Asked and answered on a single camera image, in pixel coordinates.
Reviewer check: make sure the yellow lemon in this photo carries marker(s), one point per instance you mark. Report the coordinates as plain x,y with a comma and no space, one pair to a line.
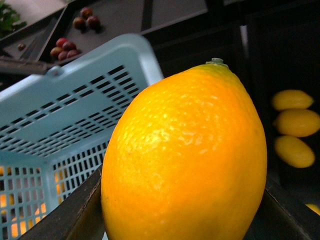
294,152
291,99
186,161
297,122

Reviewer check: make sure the yellow lemon in crate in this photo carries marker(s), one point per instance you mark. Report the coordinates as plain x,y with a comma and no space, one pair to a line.
297,122
291,99
294,152

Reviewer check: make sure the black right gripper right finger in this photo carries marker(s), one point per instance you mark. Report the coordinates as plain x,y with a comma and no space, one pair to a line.
283,215

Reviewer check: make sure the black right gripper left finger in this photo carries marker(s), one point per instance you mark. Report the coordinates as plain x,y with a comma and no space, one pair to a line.
79,217

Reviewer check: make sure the black lemon crate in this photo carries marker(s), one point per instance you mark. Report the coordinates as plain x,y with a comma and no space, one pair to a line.
274,47

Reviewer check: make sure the light blue plastic basket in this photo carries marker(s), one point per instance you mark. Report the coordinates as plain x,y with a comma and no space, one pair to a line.
55,128

